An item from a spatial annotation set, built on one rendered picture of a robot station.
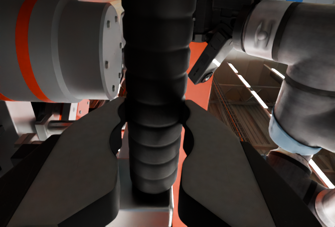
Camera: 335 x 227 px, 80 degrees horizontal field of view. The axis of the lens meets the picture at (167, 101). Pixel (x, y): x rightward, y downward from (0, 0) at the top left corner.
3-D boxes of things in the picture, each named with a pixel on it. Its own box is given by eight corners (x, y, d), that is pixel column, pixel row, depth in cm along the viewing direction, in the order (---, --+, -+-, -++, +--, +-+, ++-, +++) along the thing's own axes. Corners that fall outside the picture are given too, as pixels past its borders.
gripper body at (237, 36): (204, -15, 36) (273, -13, 29) (199, 34, 41) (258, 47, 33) (175, -15, 31) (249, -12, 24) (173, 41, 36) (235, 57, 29)
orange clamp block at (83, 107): (46, 115, 52) (61, 121, 60) (77, 116, 52) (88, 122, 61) (51, 89, 54) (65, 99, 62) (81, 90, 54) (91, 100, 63)
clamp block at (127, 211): (37, 209, 13) (55, 251, 16) (175, 210, 14) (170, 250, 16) (68, 155, 18) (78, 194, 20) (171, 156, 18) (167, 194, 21)
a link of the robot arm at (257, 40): (285, 54, 31) (263, 67, 26) (256, 48, 34) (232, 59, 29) (303, -1, 27) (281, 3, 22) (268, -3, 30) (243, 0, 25)
